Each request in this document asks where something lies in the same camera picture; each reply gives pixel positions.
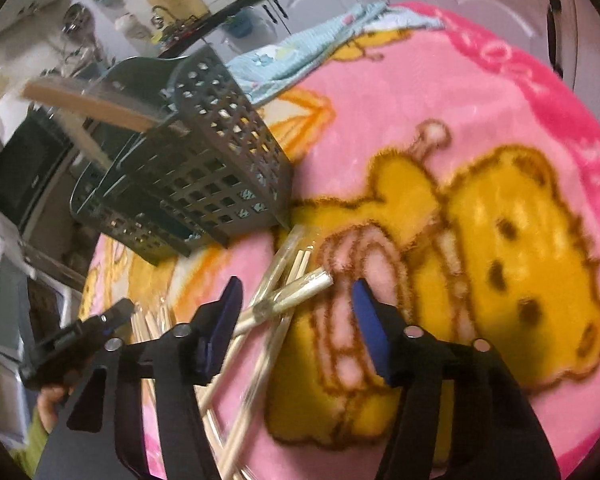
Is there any gray perforated utensil basket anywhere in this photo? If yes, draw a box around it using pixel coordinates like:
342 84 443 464
70 47 295 267

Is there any person's left hand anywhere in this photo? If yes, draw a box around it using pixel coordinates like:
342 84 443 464
36 384 77 430

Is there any light blue printed cloth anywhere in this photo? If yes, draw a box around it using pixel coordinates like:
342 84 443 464
225 2 448 107

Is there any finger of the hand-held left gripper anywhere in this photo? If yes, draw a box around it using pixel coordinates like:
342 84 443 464
80 297 137 337

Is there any person's left forearm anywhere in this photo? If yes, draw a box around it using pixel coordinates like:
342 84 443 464
22 410 61 478

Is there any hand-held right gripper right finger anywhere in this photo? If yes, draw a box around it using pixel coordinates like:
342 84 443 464
352 280 561 480

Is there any pink printed blanket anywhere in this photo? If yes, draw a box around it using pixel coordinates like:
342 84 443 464
80 2 600 480

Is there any black microwave oven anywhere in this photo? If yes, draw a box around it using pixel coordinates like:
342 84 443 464
0 107 77 231

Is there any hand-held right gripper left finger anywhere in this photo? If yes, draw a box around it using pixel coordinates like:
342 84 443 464
32 276 243 480

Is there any pile of chopsticks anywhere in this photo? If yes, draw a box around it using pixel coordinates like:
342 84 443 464
130 225 337 480

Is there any hanging stainless steel bowl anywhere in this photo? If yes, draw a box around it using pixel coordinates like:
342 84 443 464
62 2 98 33

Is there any wooden spatula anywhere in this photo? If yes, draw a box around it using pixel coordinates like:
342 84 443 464
22 82 158 132
65 115 116 171

